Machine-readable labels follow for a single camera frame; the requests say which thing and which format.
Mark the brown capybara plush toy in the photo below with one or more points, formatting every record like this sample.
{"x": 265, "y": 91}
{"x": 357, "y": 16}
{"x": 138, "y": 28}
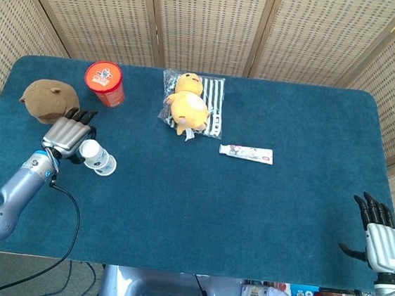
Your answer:
{"x": 47, "y": 97}

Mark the white paper cup fern print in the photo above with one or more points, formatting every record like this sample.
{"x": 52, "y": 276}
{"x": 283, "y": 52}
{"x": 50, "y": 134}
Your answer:
{"x": 89, "y": 149}

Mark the yellow plush toy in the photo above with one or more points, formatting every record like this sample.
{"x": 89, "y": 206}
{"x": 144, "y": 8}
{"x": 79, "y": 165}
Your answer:
{"x": 187, "y": 108}

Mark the white toothpaste tube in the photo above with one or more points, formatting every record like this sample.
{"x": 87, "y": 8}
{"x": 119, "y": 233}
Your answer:
{"x": 246, "y": 153}

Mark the silver robot torso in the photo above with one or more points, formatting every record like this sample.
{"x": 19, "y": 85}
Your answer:
{"x": 168, "y": 293}

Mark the woven bamboo folding screen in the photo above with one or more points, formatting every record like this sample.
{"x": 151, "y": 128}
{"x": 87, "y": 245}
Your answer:
{"x": 210, "y": 22}

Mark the small blue box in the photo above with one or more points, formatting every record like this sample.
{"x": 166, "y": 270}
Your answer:
{"x": 304, "y": 293}

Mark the red lidded snack tub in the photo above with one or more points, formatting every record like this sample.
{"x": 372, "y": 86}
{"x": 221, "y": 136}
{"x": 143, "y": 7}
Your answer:
{"x": 104, "y": 78}

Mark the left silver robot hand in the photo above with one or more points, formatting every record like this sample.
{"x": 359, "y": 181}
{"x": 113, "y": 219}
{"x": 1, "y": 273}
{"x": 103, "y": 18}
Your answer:
{"x": 66, "y": 134}

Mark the striped plastic package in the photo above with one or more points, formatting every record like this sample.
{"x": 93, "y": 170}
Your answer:
{"x": 217, "y": 97}

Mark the white paper cup with text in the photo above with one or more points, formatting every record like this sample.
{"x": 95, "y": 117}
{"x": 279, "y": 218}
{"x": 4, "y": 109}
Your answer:
{"x": 109, "y": 171}

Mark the blue carpet table mat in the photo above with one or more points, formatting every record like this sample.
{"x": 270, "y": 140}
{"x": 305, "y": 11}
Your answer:
{"x": 247, "y": 213}

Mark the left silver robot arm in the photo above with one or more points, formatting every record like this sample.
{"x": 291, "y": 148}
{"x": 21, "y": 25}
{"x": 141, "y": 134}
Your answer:
{"x": 20, "y": 186}

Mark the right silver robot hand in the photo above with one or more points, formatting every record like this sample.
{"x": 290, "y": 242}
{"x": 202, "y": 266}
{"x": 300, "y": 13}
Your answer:
{"x": 383, "y": 245}

